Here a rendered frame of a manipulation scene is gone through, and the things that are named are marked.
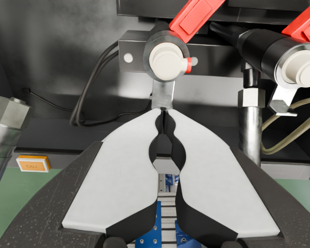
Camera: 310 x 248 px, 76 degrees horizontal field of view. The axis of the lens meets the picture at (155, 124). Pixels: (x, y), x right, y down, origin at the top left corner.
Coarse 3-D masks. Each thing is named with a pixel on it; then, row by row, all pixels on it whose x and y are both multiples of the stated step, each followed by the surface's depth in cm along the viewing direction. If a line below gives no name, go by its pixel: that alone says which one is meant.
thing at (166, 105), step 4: (152, 100) 13; (156, 100) 13; (160, 100) 13; (164, 100) 13; (168, 100) 13; (152, 104) 13; (156, 104) 13; (160, 104) 13; (164, 104) 13; (168, 104) 13; (172, 104) 13; (152, 108) 13; (160, 108) 13; (164, 108) 13; (168, 108) 13; (172, 108) 13
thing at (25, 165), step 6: (24, 156) 36; (30, 156) 36; (36, 156) 36; (42, 156) 36; (24, 162) 36; (30, 162) 36; (36, 162) 36; (42, 162) 36; (48, 162) 37; (24, 168) 37; (30, 168) 37; (36, 168) 36; (42, 168) 36; (48, 168) 37
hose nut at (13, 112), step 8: (0, 96) 12; (0, 104) 12; (8, 104) 12; (16, 104) 12; (24, 104) 13; (0, 112) 12; (8, 112) 12; (16, 112) 12; (24, 112) 13; (32, 112) 14; (0, 120) 12; (8, 120) 12; (16, 120) 12; (24, 120) 13; (24, 128) 13
